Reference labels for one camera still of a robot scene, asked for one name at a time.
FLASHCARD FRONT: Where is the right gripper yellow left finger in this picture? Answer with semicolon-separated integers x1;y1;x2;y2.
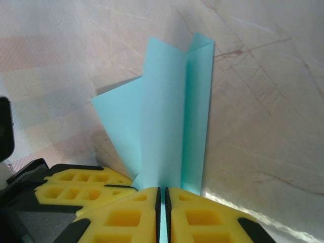
54;186;162;243

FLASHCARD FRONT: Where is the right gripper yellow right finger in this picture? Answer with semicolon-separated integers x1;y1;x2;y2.
165;186;271;243

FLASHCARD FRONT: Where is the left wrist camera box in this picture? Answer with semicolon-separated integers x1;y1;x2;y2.
0;97;15;190

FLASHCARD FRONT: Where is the light blue paper sheet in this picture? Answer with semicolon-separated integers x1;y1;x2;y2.
90;32;216;243

